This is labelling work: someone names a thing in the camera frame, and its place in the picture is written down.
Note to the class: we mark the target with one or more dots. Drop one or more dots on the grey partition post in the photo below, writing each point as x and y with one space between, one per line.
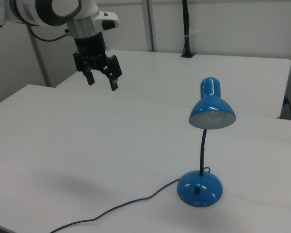
40 60
150 24

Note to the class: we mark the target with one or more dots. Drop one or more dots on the blue desk lamp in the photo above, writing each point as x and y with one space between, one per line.
200 189

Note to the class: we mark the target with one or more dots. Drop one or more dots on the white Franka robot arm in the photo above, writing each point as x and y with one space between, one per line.
34 11

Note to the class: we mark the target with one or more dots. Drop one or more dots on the black clamped pole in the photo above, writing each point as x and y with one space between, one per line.
186 29

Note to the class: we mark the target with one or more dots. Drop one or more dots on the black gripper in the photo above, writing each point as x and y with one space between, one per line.
89 44

